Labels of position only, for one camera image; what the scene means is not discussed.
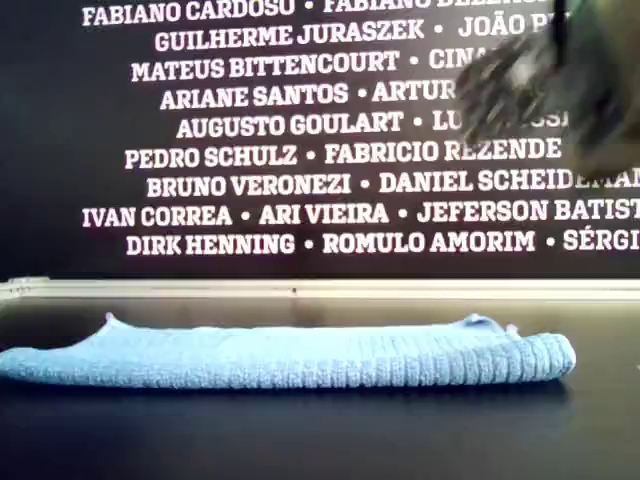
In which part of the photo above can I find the light blue cloth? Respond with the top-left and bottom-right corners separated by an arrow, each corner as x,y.
0,311 -> 578,391

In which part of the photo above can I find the black banner with white names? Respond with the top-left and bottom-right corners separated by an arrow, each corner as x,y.
0,0 -> 640,282

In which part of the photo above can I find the aluminium rail under banner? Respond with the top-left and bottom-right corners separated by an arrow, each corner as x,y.
0,275 -> 640,303

